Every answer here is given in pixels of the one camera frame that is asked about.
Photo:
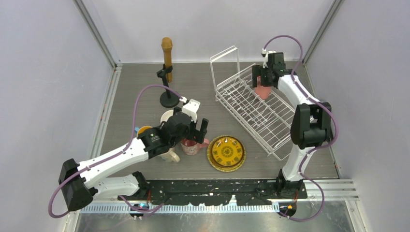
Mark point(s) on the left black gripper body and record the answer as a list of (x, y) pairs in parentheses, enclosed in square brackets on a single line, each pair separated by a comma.
[(191, 132)]

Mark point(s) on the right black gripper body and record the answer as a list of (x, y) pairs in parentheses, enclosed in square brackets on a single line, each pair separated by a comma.
[(258, 70)]

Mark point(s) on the pink floral cup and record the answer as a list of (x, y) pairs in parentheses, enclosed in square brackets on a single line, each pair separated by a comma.
[(191, 147)]

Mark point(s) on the pink plastic cup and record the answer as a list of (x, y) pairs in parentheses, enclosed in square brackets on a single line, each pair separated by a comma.
[(262, 92)]

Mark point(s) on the yellow woven bamboo plate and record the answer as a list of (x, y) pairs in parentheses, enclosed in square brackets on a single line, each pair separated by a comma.
[(209, 160)]

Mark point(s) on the beige ceramic bowl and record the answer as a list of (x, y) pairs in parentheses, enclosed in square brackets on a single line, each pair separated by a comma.
[(165, 116)]

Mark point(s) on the cream floral cup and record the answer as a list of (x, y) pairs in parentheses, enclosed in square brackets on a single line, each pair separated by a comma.
[(170, 156)]

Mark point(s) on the blue patterned bowl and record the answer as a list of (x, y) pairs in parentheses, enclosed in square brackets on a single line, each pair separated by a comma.
[(139, 130)]

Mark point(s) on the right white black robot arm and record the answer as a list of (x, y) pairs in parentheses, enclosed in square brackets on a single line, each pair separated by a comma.
[(311, 124)]

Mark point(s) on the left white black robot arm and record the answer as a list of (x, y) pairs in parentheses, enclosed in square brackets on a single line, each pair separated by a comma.
[(82, 182)]

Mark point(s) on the brown microphone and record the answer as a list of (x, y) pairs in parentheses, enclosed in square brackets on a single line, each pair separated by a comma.
[(167, 46)]

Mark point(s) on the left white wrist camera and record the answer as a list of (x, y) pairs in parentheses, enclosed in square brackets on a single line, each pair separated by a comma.
[(190, 107)]

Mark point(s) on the white wire dish rack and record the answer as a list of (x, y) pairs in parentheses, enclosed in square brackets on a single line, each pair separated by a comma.
[(267, 121)]

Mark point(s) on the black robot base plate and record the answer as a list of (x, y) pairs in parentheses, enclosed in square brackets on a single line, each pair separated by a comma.
[(214, 192)]

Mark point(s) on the slotted cable duct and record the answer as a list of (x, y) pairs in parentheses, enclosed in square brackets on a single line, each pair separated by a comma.
[(118, 208)]

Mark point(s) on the left aluminium rail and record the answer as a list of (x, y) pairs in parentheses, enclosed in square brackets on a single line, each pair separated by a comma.
[(105, 112)]

